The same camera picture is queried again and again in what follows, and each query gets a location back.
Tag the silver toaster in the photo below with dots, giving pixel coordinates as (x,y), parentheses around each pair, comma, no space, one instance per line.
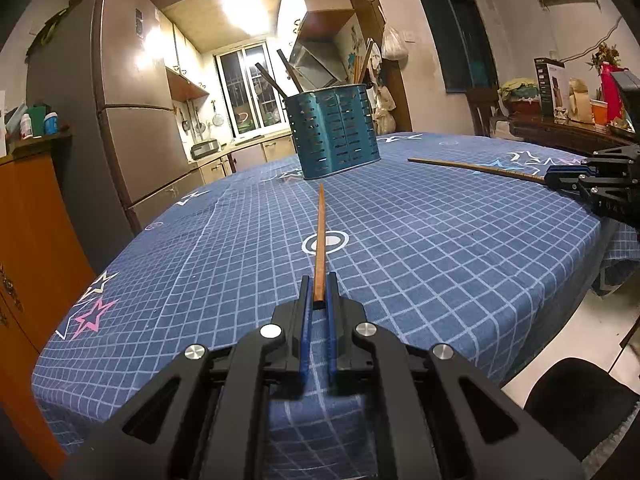
(205,149)

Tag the blue checkered star tablecloth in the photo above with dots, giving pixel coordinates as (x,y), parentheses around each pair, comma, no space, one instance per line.
(425,260)

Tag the orange cup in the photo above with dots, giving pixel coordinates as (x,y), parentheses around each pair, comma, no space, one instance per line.
(598,112)

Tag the orange wooden cabinet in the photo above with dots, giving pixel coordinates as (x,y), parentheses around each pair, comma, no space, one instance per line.
(30,240)

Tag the wall cabinet above hood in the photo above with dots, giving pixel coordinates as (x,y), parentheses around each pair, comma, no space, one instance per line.
(320,10)

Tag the beige kitchen base cabinets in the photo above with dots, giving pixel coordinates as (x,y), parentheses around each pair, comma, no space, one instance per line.
(250,157)

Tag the black round stool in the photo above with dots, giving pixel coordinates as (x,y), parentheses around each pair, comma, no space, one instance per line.
(575,405)

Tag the dried flower bouquet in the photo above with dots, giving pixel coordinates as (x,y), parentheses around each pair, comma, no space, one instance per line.
(604,56)

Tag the kitchen ceiling light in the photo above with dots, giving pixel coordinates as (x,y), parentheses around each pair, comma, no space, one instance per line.
(250,10)

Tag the dark wooden chair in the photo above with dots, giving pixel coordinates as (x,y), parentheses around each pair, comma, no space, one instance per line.
(482,110)

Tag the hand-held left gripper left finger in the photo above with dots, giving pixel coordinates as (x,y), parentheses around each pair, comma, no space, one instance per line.
(306,335)

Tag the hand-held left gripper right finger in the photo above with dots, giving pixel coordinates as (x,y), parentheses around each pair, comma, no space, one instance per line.
(332,335)

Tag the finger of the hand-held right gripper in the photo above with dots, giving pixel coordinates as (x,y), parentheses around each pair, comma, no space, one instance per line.
(570,182)
(570,167)

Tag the hanging beige cloth bags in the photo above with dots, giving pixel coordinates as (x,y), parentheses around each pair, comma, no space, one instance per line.
(384,110)

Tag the small white bottle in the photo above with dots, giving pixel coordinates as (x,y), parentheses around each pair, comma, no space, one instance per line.
(26,127)

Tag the brown wooden chopstick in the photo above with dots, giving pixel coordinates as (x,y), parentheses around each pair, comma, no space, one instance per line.
(475,168)
(320,240)
(366,62)
(270,79)
(289,71)

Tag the dark wooden side table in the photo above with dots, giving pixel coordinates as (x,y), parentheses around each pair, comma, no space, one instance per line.
(555,132)

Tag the dark curtained window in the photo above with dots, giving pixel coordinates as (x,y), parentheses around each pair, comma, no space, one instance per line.
(455,35)

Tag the beige paper bag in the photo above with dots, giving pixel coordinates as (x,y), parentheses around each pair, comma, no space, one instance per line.
(579,100)

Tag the teal perforated utensil holder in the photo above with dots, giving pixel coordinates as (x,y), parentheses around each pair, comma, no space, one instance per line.
(335,135)

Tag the tall grey refrigerator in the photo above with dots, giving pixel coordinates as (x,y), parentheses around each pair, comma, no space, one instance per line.
(140,135)

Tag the black carton box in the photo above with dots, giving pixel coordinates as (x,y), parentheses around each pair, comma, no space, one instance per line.
(547,87)

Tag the pale carton box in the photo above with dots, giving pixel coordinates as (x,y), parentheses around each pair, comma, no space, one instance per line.
(16,120)

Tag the yellow-green clothes pile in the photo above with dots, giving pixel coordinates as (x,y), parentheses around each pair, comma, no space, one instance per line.
(520,89)

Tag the green container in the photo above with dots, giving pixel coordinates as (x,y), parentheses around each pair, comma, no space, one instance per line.
(39,119)

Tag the red thermos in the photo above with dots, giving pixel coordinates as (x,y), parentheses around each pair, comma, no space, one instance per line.
(607,92)

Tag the kitchen window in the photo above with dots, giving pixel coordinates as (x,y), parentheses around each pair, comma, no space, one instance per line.
(240,95)

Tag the hanging white plastic bag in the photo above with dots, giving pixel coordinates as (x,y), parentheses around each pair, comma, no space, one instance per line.
(395,46)

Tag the long kitchen wall cabinet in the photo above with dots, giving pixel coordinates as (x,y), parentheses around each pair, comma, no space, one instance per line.
(182,65)

